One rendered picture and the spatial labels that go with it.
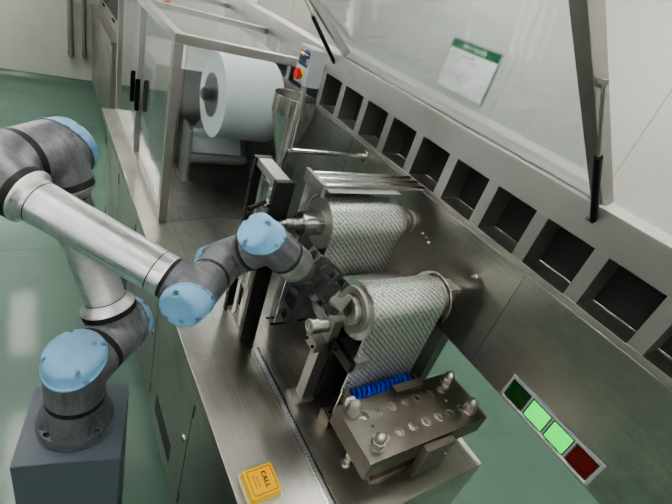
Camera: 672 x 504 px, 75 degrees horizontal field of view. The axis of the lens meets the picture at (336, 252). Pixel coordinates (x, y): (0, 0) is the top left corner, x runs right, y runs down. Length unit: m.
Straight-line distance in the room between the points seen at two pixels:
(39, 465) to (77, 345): 0.26
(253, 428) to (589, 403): 0.77
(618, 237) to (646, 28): 2.77
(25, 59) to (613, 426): 6.16
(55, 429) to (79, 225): 0.49
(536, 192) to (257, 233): 0.65
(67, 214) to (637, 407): 1.08
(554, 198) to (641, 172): 2.46
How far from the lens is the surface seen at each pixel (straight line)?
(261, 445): 1.18
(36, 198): 0.84
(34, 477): 1.20
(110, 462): 1.16
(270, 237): 0.77
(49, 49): 6.28
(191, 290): 0.73
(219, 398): 1.24
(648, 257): 1.00
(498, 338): 1.19
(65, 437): 1.14
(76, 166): 0.97
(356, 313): 1.01
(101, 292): 1.06
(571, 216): 1.06
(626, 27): 3.76
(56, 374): 1.02
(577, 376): 1.10
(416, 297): 1.09
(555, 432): 1.17
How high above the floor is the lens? 1.88
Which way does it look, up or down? 30 degrees down
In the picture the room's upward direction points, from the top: 19 degrees clockwise
